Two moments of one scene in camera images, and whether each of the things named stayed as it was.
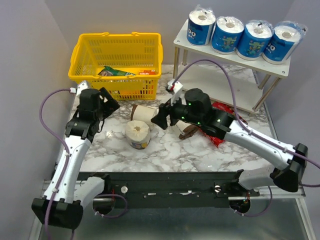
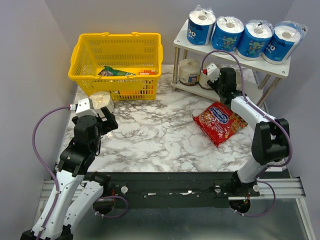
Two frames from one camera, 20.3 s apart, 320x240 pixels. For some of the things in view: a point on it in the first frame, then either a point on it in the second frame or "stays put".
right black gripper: x=164 y=110 to x=214 y=85
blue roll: x=286 y=35 stays put
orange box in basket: x=146 y=72 stays put
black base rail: x=172 y=189 stays put
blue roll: x=226 y=35 stays put
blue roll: x=200 y=23 stays put
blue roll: x=254 y=40 stays put
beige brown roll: x=186 y=129 to x=203 y=81
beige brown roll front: x=137 y=133 to x=189 y=70
